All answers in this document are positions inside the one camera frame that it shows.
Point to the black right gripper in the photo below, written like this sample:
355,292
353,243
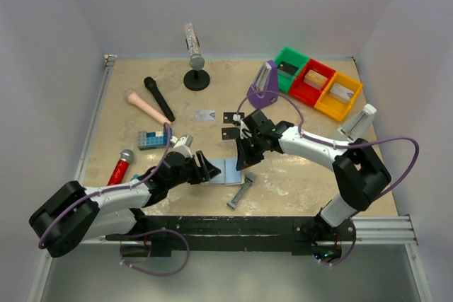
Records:
244,158

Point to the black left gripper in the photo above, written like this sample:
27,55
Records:
206,169

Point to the beige card holder wallet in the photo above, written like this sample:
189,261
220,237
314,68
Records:
229,174

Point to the black VIP card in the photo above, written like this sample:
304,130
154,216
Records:
231,117
230,133

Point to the silver VIP card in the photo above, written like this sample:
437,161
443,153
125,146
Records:
204,116

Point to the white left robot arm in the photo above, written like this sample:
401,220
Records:
119,202

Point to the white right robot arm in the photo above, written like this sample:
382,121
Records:
360,174

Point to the black card in green bin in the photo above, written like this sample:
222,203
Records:
286,70

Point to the tan card in red bin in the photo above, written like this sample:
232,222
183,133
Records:
315,79

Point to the white card in yellow bin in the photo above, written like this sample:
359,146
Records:
341,93

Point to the grey truss piece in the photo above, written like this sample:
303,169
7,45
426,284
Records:
250,179

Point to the light blue toy brick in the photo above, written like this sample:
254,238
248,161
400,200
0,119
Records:
155,140

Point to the purple metronome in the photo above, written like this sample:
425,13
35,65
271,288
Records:
263,91

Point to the red bin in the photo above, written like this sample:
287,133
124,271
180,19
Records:
302,91

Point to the red glitter microphone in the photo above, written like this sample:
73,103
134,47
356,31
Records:
125,159

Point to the black round microphone stand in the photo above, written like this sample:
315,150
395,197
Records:
196,80

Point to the yellow bin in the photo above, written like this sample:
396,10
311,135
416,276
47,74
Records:
332,107

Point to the green bin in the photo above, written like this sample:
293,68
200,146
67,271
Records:
289,63

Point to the pink microphone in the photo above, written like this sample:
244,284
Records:
134,99

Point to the glitter microphone on stand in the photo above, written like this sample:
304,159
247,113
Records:
197,61

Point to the black microphone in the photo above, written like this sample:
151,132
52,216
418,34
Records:
151,85

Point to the white grey metronome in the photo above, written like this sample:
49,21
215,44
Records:
356,126

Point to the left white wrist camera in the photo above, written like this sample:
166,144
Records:
182,145

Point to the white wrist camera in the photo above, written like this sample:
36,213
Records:
244,132
182,145

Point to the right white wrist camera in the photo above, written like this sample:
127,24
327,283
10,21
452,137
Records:
244,132

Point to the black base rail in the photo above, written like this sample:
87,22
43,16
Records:
298,235

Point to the aluminium frame rail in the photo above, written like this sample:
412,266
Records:
88,128

